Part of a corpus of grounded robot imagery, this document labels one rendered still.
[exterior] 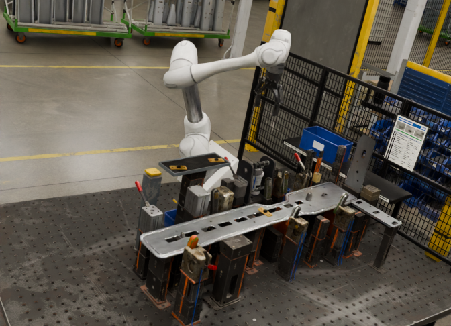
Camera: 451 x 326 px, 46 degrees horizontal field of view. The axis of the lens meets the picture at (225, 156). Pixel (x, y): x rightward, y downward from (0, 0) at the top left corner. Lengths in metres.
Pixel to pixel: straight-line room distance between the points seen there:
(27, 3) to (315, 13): 5.23
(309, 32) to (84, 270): 3.47
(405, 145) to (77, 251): 1.97
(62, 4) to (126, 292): 7.43
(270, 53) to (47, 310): 1.48
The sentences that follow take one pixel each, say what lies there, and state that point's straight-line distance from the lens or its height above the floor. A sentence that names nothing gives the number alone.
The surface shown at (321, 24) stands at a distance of 5.20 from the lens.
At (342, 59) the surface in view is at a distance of 4.98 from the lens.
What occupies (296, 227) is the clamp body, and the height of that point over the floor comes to 1.01.
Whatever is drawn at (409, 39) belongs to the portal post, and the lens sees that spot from 7.10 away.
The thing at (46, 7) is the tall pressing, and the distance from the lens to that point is 9.22.
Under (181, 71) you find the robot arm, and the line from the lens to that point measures 2.83.
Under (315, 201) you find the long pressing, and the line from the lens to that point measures 2.98.
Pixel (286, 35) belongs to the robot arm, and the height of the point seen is 1.86.
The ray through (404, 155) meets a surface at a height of 1.23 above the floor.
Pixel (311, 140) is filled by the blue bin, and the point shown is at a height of 1.11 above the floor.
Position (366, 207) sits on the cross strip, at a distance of 3.10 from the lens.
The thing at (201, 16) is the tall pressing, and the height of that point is 0.56.
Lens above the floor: 2.31
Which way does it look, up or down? 24 degrees down
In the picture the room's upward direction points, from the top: 11 degrees clockwise
